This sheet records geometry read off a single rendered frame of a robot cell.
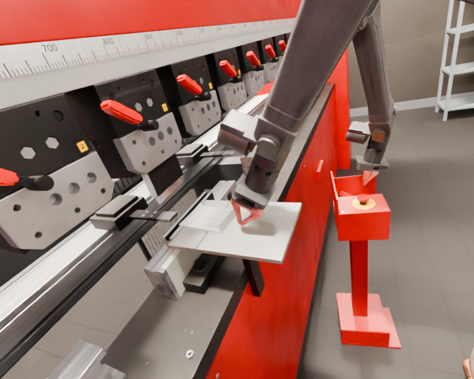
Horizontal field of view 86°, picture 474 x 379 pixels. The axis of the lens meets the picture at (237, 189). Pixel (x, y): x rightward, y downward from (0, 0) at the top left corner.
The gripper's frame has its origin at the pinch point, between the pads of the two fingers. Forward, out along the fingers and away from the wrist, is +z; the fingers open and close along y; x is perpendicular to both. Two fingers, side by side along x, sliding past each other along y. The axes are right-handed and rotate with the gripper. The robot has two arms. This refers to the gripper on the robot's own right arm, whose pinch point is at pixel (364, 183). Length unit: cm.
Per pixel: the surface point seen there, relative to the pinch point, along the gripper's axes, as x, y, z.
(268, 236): 50, 31, -13
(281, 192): 12.9, 29.6, 0.2
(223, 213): 41, 43, -10
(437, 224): -69, -77, 64
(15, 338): 71, 80, 7
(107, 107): 55, 56, -38
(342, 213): 14.7, 8.5, 4.4
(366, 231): 15.3, -0.4, 10.5
